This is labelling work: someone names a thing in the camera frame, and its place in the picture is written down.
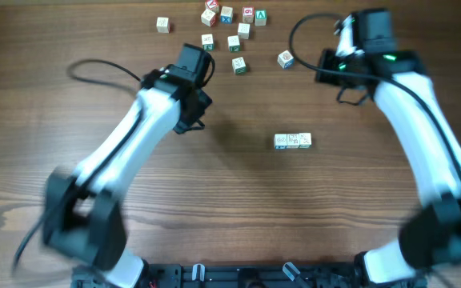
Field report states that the green Z letter block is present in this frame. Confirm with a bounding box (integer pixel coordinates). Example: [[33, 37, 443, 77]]
[[299, 133, 312, 149]]

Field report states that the red M letter block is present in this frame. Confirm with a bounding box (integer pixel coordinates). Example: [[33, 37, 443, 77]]
[[287, 134, 300, 149]]

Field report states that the blue edged wooden block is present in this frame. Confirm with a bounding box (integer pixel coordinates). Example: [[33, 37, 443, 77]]
[[274, 134, 287, 150]]

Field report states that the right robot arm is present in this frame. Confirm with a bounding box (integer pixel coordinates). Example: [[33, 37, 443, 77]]
[[315, 9, 461, 287]]

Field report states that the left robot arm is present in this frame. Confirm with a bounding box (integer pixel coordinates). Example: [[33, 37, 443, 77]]
[[42, 44, 215, 287]]

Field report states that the green edged block lower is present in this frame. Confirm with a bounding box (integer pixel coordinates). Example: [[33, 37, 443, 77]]
[[231, 57, 247, 74]]

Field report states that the green edged block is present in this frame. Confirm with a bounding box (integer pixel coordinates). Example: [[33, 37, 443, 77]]
[[201, 34, 214, 51], [227, 35, 241, 52], [231, 57, 247, 74]]

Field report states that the green edged block left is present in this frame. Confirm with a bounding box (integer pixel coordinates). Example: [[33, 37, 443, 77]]
[[201, 34, 214, 51]]

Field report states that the blue D letter block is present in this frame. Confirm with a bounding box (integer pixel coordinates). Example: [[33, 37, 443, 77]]
[[277, 50, 294, 69]]

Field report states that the green edged block middle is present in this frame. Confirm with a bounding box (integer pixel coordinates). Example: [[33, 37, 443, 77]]
[[227, 35, 241, 52]]

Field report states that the plain wooden block far left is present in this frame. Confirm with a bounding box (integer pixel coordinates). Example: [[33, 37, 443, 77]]
[[156, 17, 170, 34]]

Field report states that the plain wooden block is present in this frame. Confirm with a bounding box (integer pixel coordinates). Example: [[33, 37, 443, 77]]
[[238, 22, 251, 39], [156, 17, 170, 34]]

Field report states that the red edged wooden block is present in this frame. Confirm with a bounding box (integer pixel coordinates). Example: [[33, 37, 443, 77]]
[[201, 10, 217, 27]]

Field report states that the plain wooden block centre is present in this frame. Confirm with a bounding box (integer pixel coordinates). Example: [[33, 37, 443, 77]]
[[238, 22, 251, 39]]

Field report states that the blue X letter block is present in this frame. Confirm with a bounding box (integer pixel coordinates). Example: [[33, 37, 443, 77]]
[[220, 6, 234, 24]]

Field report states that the red letter block top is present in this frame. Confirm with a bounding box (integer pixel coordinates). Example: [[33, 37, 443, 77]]
[[204, 0, 220, 14]]

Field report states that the red number 6 block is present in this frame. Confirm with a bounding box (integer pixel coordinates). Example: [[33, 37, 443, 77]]
[[242, 6, 255, 23]]

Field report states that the green letter A block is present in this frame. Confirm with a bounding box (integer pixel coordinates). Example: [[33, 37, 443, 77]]
[[255, 10, 267, 26]]

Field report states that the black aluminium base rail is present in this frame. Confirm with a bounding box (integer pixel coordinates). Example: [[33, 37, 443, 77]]
[[70, 262, 428, 288]]

